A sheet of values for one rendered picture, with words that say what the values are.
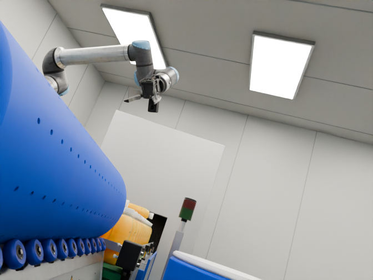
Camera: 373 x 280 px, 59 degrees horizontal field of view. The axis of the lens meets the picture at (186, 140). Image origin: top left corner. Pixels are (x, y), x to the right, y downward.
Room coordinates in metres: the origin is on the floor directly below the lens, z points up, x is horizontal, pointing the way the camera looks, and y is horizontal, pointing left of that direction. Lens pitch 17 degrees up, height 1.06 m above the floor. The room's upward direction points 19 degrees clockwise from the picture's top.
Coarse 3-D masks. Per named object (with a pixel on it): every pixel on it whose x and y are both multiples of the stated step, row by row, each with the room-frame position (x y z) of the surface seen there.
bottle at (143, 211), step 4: (132, 204) 2.25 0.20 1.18; (132, 208) 2.23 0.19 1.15; (136, 208) 2.23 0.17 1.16; (140, 208) 2.24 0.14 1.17; (144, 208) 2.25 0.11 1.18; (140, 212) 2.23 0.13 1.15; (144, 212) 2.23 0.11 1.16; (148, 212) 2.25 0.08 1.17; (144, 216) 2.24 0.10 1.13; (148, 216) 2.25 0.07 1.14
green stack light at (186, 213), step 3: (183, 207) 1.57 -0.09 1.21; (180, 210) 1.59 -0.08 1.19; (183, 210) 1.57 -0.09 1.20; (186, 210) 1.56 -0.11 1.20; (189, 210) 1.56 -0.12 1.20; (180, 213) 1.58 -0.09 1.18; (183, 213) 1.57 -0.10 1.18; (186, 213) 1.56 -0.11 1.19; (189, 213) 1.57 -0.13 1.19; (192, 213) 1.58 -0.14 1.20; (180, 216) 1.57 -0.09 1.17; (183, 216) 1.57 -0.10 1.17; (186, 216) 1.56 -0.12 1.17; (189, 216) 1.57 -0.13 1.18; (186, 219) 1.58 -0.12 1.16; (189, 219) 1.57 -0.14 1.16
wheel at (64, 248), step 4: (56, 240) 0.77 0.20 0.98; (60, 240) 0.77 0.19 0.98; (56, 244) 0.76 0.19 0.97; (60, 244) 0.76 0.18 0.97; (64, 244) 0.78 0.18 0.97; (60, 248) 0.76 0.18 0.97; (64, 248) 0.77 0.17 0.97; (60, 252) 0.76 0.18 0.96; (64, 252) 0.77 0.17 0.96; (60, 256) 0.76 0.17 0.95; (64, 256) 0.77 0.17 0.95
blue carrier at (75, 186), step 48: (0, 48) 0.29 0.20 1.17; (0, 96) 0.29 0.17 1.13; (48, 96) 0.40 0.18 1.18; (0, 144) 0.31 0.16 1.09; (48, 144) 0.41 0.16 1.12; (96, 144) 0.74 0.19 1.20; (0, 192) 0.36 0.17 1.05; (48, 192) 0.48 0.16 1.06; (96, 192) 0.71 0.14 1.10; (0, 240) 0.53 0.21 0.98
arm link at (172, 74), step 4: (168, 68) 1.48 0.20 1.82; (172, 68) 1.48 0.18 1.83; (156, 72) 1.49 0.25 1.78; (160, 72) 1.44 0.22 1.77; (164, 72) 1.44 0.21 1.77; (168, 72) 1.45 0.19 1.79; (172, 72) 1.47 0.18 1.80; (176, 72) 1.49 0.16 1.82; (168, 76) 1.43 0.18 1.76; (172, 76) 1.46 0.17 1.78; (176, 76) 1.49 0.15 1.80; (172, 80) 1.46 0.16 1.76; (176, 80) 1.50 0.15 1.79; (172, 84) 1.48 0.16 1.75
